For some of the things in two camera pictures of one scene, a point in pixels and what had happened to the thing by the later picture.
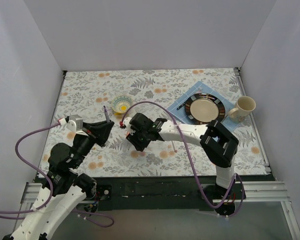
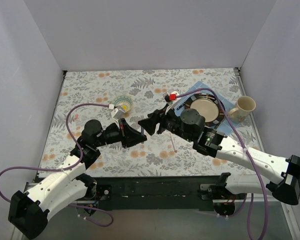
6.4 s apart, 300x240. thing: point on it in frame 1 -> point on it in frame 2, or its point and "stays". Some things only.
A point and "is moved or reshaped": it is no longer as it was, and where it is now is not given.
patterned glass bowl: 121,104 stays
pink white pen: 173,142 stays
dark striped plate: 200,108 stays
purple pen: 106,115 is moved or reshaped
